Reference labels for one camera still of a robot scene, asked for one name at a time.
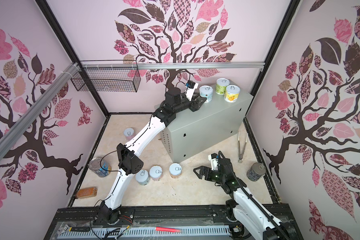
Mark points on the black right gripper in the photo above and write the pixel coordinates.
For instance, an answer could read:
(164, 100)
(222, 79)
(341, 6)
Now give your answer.
(204, 169)

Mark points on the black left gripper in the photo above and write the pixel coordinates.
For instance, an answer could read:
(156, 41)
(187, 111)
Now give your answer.
(195, 105)

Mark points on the teal white label can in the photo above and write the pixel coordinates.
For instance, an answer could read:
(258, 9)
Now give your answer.
(206, 92)

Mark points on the green label can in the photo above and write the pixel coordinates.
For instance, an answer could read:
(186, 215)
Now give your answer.
(221, 85)

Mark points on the yellow label can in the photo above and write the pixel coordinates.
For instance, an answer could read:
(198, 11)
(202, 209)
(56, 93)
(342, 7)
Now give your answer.
(232, 93)

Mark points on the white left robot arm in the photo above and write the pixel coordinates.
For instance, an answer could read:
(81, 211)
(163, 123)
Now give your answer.
(128, 154)

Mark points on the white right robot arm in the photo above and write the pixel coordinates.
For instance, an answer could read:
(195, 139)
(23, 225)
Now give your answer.
(243, 206)

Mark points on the grey metal cabinet box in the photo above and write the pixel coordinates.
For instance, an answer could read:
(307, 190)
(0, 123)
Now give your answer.
(190, 133)

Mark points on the orange red label can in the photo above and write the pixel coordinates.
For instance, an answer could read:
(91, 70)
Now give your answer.
(175, 170)

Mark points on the metal tongs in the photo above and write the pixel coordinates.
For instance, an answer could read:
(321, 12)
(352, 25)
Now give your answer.
(242, 143)

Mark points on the pink orange label can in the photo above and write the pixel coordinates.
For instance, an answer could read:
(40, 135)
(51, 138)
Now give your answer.
(156, 173)

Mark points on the dark grey label can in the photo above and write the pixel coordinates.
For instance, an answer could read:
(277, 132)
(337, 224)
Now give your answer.
(256, 172)

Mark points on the light blue label can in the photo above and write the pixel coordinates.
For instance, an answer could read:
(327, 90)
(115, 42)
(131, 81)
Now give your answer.
(142, 177)

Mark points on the red pen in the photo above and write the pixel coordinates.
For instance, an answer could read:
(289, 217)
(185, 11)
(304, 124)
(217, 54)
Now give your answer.
(170, 230)

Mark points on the blue Progresso soup can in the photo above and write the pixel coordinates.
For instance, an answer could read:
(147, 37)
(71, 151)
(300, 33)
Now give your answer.
(100, 167)

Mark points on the orange plastic package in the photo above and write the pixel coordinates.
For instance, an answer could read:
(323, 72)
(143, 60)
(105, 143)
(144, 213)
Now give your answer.
(86, 193)

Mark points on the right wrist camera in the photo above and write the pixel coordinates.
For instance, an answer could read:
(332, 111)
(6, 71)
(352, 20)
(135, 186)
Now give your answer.
(213, 158)

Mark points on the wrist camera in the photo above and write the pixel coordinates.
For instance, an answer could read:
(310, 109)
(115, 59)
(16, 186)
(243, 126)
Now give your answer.
(191, 87)
(213, 158)

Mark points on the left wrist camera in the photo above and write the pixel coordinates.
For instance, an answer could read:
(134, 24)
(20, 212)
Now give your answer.
(191, 87)

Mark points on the white slotted cable duct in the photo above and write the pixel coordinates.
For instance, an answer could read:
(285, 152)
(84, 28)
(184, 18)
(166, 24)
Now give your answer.
(150, 233)

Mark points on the aluminium rail back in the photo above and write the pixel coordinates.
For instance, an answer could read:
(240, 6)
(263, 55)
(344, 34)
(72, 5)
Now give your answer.
(174, 66)

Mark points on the aluminium rail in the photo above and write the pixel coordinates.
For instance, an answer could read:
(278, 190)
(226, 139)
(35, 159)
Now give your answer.
(33, 112)
(174, 66)

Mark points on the black wire basket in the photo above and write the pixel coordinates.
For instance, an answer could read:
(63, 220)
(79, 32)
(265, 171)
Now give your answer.
(116, 77)

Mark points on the aluminium rail left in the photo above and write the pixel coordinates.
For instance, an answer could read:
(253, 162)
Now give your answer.
(33, 112)

